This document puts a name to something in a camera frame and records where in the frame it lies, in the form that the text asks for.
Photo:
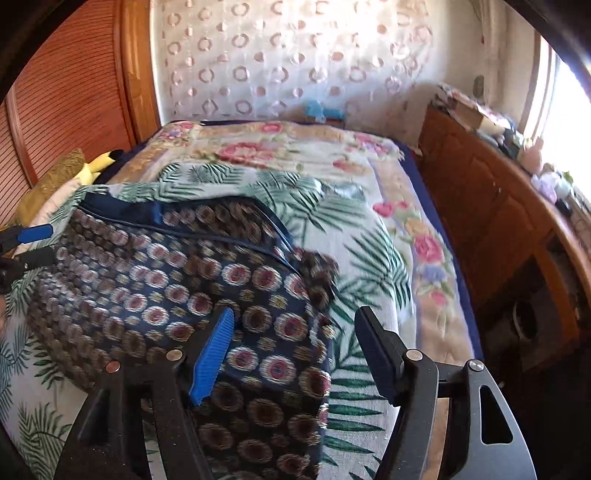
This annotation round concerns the teal tissue box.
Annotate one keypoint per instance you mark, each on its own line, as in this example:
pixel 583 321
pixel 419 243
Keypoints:
pixel 323 111

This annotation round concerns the green capped bottle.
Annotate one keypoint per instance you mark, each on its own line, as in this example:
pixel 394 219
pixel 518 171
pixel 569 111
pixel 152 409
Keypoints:
pixel 564 184

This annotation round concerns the floral blanket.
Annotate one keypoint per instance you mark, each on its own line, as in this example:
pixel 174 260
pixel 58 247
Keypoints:
pixel 295 147

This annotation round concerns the pink bottle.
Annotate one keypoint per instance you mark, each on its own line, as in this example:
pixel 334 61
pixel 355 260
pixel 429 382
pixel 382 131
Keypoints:
pixel 532 154

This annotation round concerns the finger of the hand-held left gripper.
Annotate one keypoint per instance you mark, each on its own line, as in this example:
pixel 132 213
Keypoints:
pixel 37 257
pixel 32 234

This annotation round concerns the wooden louvred wardrobe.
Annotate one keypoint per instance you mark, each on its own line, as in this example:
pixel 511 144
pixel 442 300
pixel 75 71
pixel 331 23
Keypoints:
pixel 64 92

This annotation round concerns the waste bin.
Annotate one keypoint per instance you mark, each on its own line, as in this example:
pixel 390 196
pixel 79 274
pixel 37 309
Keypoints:
pixel 525 321

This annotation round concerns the sheer circle-patterned curtain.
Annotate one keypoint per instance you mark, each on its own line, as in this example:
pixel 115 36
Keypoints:
pixel 286 55

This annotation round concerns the wooden sideboard cabinet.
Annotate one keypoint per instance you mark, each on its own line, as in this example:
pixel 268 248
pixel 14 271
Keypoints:
pixel 485 194

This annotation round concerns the palm leaf printed sheet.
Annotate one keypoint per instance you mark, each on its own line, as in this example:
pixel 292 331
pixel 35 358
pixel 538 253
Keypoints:
pixel 364 258

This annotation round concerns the window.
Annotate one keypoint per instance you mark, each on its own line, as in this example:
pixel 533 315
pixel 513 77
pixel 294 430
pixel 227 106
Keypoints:
pixel 568 101

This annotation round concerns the cardboard box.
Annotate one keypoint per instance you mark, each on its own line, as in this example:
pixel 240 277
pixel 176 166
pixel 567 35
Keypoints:
pixel 475 115

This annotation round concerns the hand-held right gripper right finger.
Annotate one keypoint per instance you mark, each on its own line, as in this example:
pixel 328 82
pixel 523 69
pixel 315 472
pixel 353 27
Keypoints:
pixel 376 355

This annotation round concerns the yellow plush toy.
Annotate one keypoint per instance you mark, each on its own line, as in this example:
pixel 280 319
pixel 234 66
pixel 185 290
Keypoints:
pixel 99 164

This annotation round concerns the gold patterned pillow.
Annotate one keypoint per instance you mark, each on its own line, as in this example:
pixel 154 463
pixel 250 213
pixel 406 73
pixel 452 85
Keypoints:
pixel 57 177

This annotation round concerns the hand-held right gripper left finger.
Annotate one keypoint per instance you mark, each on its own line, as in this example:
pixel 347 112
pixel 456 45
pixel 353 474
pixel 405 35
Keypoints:
pixel 212 355

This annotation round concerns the tissue pack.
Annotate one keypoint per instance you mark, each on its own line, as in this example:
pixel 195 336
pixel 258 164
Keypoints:
pixel 545 187

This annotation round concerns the white pillow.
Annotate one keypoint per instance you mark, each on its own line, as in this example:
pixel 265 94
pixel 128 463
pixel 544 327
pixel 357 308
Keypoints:
pixel 55 201

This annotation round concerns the navy circle-patterned shirt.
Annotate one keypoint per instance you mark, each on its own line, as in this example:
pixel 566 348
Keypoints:
pixel 175 286

